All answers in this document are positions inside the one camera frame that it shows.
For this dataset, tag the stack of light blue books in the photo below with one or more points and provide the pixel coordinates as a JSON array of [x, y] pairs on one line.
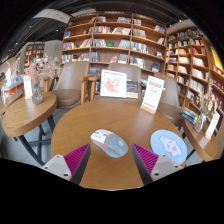
[[144, 82]]

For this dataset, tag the grey computer mouse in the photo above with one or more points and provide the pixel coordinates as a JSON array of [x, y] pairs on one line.
[[111, 145]]

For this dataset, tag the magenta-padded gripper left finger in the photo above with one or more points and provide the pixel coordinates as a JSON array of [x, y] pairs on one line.
[[77, 159]]

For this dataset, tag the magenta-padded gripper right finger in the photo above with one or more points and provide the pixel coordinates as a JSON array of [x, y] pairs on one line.
[[146, 159]]

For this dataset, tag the brown armchair with wooden arms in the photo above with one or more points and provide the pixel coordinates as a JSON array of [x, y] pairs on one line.
[[128, 71], [170, 100], [68, 86]]

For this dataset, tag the dark book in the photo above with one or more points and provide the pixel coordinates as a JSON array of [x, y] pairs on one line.
[[132, 89]]

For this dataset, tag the round wooden side table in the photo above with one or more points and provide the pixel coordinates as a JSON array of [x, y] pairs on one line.
[[26, 115]]

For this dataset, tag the round light blue mouse pad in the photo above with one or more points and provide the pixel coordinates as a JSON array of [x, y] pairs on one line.
[[168, 145]]

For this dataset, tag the wide wooden bookshelf with books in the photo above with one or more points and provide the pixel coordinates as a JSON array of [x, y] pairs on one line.
[[113, 40]]

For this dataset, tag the glass vase with pink flowers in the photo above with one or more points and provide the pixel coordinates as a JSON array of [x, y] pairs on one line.
[[36, 91]]

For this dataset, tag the white and red table sign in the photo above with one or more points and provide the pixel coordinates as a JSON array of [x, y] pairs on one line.
[[212, 126]]

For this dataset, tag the small distant wooden bookshelf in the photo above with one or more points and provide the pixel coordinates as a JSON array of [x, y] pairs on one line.
[[33, 53]]

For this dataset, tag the white framed floral picture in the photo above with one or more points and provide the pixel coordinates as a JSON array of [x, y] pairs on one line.
[[113, 84]]

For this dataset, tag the white ceiling air conditioner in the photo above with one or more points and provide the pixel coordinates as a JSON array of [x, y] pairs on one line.
[[51, 15]]

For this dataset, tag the white sign on wooden base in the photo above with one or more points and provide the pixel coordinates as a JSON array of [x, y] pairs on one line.
[[152, 94]]

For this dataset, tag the tall wooden bookshelf with books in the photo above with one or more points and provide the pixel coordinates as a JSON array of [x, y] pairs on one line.
[[191, 63]]

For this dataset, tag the small white table sign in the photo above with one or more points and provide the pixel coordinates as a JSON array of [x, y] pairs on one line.
[[27, 87]]

